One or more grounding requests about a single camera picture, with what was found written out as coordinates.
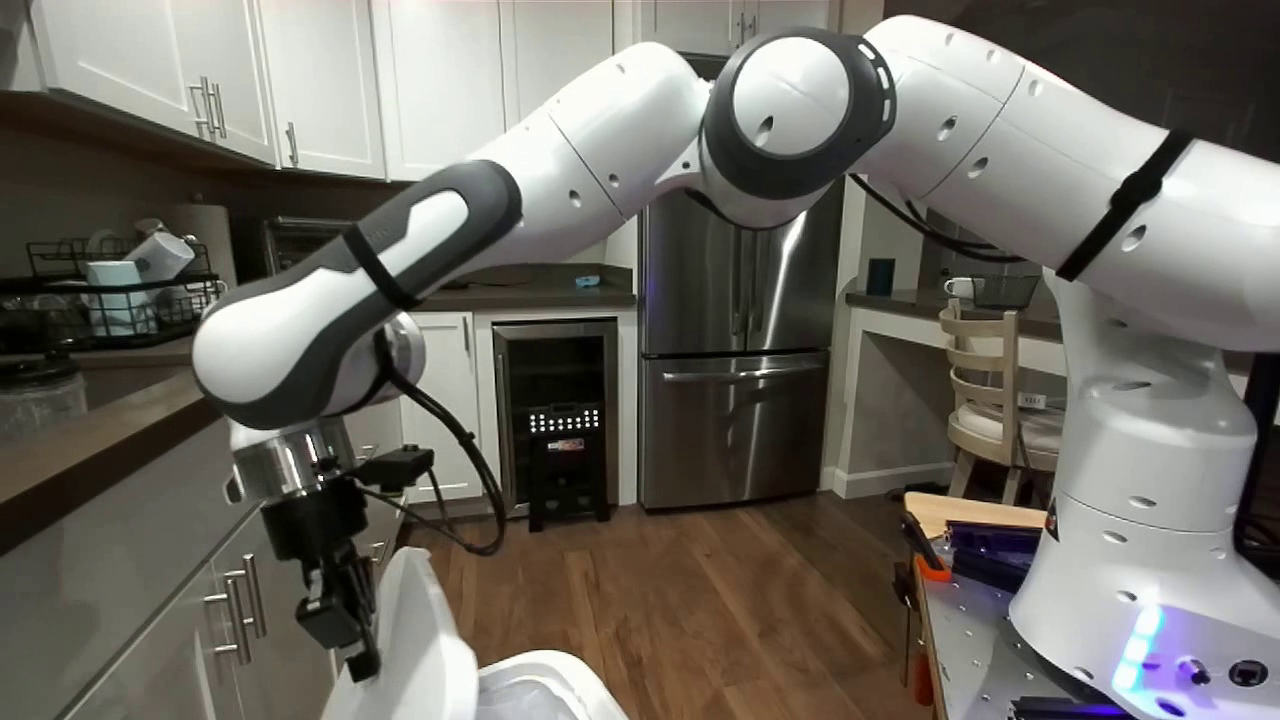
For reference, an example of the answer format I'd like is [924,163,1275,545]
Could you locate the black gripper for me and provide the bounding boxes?
[261,475,383,685]

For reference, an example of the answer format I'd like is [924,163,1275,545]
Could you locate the robot base mounting table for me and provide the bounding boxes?
[901,488,1280,720]

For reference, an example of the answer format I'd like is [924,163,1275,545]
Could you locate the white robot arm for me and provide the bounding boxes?
[192,17,1280,720]

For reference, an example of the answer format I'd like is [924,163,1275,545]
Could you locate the white trash bin body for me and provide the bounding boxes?
[478,649,629,720]

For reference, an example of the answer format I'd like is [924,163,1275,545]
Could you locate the black wine cooler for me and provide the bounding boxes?
[496,316,618,532]

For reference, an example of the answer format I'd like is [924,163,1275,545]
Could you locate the black dish rack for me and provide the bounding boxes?
[0,223,224,357]

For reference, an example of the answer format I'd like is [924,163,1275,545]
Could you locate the stainless steel refrigerator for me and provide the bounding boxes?
[638,188,839,510]

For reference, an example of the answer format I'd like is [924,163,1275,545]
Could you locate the white wooden chair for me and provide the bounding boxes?
[940,301,1066,502]

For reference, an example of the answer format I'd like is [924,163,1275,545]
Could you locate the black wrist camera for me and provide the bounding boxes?
[354,445,435,494]

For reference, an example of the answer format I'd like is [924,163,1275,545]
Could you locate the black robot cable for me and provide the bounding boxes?
[366,357,511,558]

